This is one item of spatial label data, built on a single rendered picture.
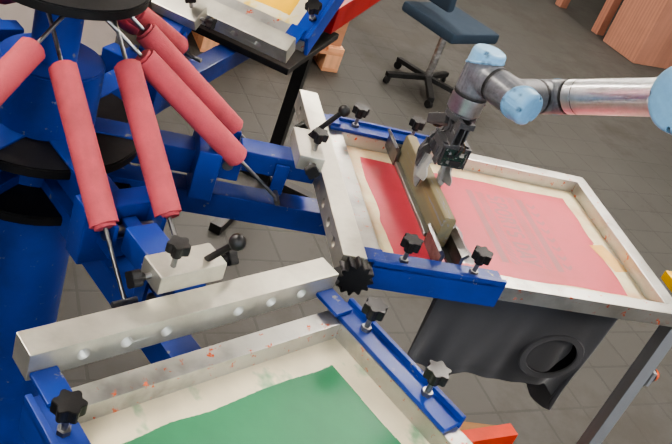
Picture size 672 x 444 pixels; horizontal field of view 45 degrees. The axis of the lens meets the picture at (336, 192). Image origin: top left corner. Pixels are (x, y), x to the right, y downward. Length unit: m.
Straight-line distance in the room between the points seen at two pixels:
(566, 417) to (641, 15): 5.44
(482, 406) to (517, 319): 1.12
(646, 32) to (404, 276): 6.54
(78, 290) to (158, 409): 1.64
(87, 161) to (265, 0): 0.97
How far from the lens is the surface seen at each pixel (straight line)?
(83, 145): 1.43
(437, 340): 1.93
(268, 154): 1.75
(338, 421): 1.34
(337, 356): 1.44
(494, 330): 1.95
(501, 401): 3.10
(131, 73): 1.53
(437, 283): 1.68
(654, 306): 2.00
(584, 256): 2.11
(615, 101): 1.68
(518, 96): 1.66
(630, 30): 8.16
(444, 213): 1.76
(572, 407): 3.28
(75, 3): 1.50
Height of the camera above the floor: 1.89
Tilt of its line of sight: 30 degrees down
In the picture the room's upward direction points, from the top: 21 degrees clockwise
